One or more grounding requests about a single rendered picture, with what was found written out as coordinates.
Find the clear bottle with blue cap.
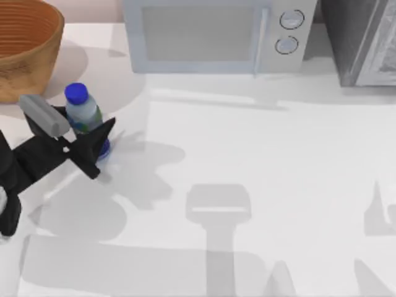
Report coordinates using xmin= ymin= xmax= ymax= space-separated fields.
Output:
xmin=64 ymin=82 xmax=111 ymax=162

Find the wooden basket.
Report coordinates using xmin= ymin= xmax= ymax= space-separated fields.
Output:
xmin=0 ymin=0 xmax=65 ymax=105

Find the microwave oven door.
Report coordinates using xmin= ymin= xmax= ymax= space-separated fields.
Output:
xmin=121 ymin=0 xmax=264 ymax=74

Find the small microwave knob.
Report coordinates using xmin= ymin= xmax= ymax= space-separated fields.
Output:
xmin=274 ymin=35 xmax=300 ymax=56

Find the large microwave knob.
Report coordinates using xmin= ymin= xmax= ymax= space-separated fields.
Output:
xmin=279 ymin=9 xmax=306 ymax=31

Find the pale microwave oven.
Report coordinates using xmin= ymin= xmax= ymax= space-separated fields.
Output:
xmin=120 ymin=0 xmax=319 ymax=75

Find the microwave door handle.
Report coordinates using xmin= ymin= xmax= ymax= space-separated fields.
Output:
xmin=253 ymin=8 xmax=269 ymax=77

